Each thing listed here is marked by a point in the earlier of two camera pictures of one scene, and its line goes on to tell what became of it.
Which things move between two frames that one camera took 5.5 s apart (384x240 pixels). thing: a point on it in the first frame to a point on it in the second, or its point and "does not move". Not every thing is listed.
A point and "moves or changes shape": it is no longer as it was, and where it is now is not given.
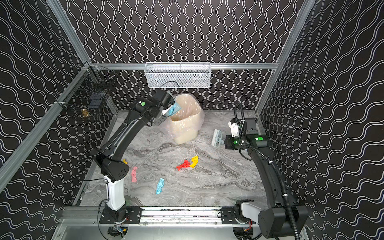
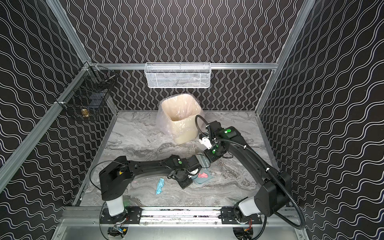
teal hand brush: [217, 139] moves or changes shape
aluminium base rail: [151, 217] does not move
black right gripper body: [227, 141] to [208, 129]
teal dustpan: [176, 108] to [202, 180]
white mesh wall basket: [178, 75] does not move
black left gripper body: [166, 99] to [186, 182]
